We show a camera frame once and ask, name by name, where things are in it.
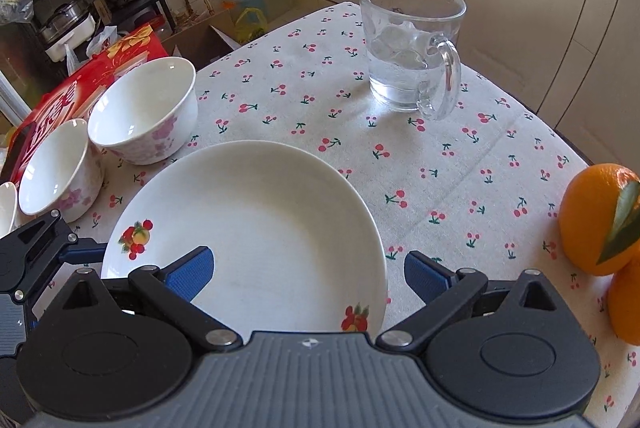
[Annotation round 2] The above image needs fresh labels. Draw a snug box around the white floral bowl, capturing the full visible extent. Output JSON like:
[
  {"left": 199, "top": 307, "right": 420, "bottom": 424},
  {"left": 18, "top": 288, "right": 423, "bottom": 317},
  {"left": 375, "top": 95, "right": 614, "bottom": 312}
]
[
  {"left": 18, "top": 119, "right": 104, "bottom": 223},
  {"left": 88, "top": 56, "right": 198, "bottom": 166}
]

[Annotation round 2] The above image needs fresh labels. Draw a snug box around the white floral plate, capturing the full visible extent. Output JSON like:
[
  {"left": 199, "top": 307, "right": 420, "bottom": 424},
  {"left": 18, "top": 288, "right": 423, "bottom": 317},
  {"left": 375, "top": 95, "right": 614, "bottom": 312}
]
[{"left": 102, "top": 141, "right": 387, "bottom": 337}]

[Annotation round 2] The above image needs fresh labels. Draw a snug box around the cherry print tablecloth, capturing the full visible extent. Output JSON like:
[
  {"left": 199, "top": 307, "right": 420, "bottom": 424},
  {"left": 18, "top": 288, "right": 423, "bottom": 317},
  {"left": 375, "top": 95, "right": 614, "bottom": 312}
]
[{"left": 74, "top": 3, "right": 639, "bottom": 427}]

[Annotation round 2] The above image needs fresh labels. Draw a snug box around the red printed carton box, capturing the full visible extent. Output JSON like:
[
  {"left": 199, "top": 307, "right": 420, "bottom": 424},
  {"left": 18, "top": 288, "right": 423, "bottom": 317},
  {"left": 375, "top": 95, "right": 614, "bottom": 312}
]
[{"left": 1, "top": 24, "right": 167, "bottom": 185}]

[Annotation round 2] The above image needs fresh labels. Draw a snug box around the orange with leaf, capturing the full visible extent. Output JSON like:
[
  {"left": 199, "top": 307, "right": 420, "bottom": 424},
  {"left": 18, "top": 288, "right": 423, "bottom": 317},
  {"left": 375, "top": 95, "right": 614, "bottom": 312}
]
[{"left": 558, "top": 163, "right": 639, "bottom": 276}]

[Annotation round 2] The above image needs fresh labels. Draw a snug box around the plain orange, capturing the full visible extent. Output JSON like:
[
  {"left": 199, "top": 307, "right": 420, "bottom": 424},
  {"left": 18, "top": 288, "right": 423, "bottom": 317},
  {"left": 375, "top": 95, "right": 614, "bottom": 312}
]
[{"left": 606, "top": 258, "right": 640, "bottom": 346}]

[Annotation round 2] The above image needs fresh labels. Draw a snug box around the glass mug with water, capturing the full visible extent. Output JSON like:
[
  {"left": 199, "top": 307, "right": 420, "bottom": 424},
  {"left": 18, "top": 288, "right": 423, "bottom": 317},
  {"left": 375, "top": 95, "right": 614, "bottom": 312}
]
[{"left": 359, "top": 0, "right": 466, "bottom": 120}]

